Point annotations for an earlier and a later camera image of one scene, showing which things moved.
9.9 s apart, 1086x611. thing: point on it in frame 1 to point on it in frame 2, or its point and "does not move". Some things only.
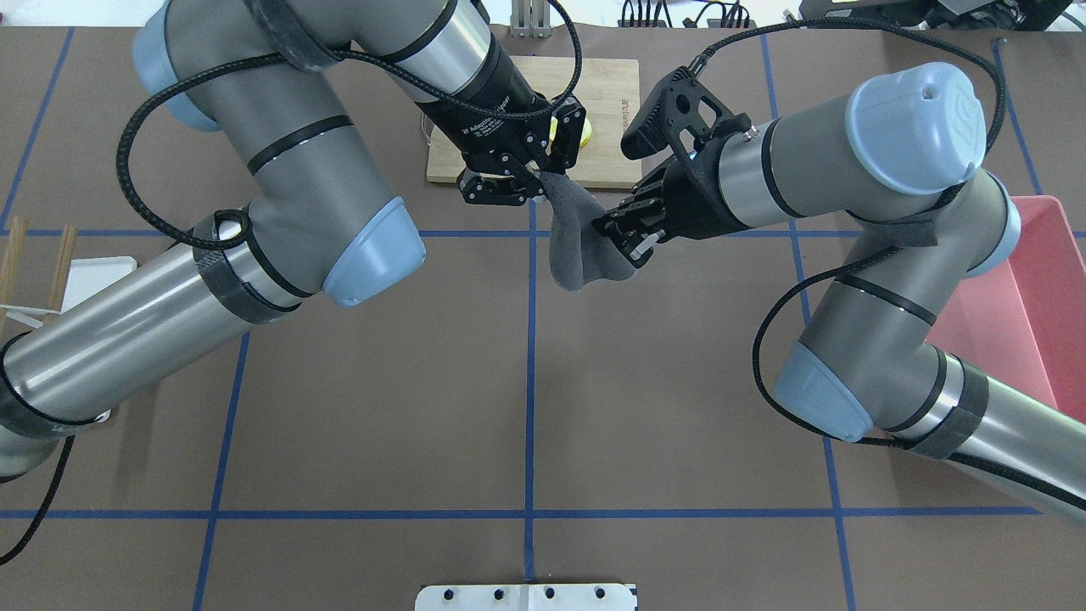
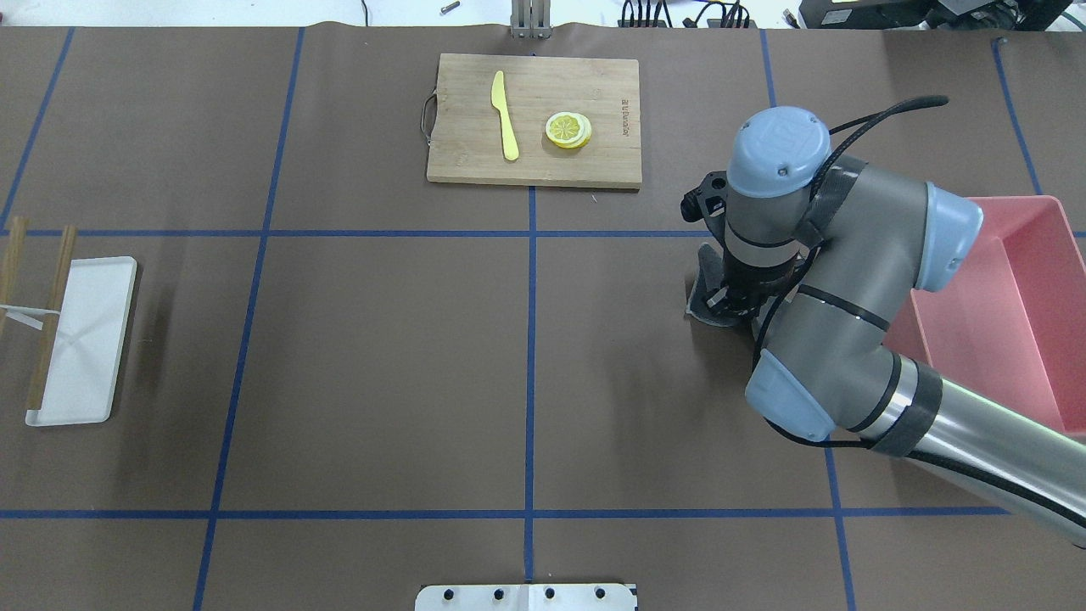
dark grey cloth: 579,251 to 709,283
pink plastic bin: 1021,322 does not move
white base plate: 525,597 does not move
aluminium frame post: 530,19 does not move
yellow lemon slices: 586,131 does not move
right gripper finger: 632,215 to 718,296
